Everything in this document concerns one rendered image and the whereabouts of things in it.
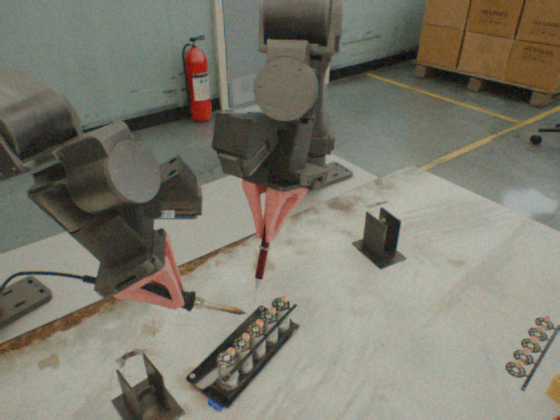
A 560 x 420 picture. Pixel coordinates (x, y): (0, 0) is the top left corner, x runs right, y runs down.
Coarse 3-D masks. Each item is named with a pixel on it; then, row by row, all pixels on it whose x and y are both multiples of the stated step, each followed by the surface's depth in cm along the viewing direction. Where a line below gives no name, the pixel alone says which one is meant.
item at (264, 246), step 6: (264, 228) 56; (264, 234) 56; (264, 240) 57; (264, 246) 57; (270, 246) 57; (264, 252) 57; (258, 258) 58; (264, 258) 57; (258, 264) 58; (264, 264) 58; (258, 270) 58; (264, 270) 58; (258, 276) 58
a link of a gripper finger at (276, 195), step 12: (264, 168) 51; (252, 180) 52; (264, 180) 52; (288, 180) 54; (276, 192) 51; (288, 192) 52; (300, 192) 55; (276, 204) 52; (288, 204) 56; (276, 216) 54; (276, 228) 56
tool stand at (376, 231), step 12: (372, 204) 79; (372, 216) 79; (384, 216) 81; (372, 228) 80; (384, 228) 77; (396, 228) 79; (360, 240) 85; (372, 240) 81; (384, 240) 78; (396, 240) 80; (372, 252) 82; (384, 252) 82; (396, 252) 82; (384, 264) 80
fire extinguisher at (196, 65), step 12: (192, 48) 303; (192, 60) 303; (204, 60) 306; (192, 72) 306; (204, 72) 309; (192, 84) 311; (204, 84) 313; (192, 96) 316; (204, 96) 317; (192, 108) 321; (204, 108) 321; (204, 120) 326
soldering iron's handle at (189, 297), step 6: (84, 276) 51; (90, 276) 52; (84, 282) 51; (90, 282) 52; (150, 282) 54; (144, 288) 53; (150, 288) 53; (156, 288) 54; (162, 288) 54; (162, 294) 54; (168, 294) 54; (186, 294) 55; (192, 294) 55; (186, 300) 55; (192, 300) 55; (186, 306) 55; (192, 306) 55
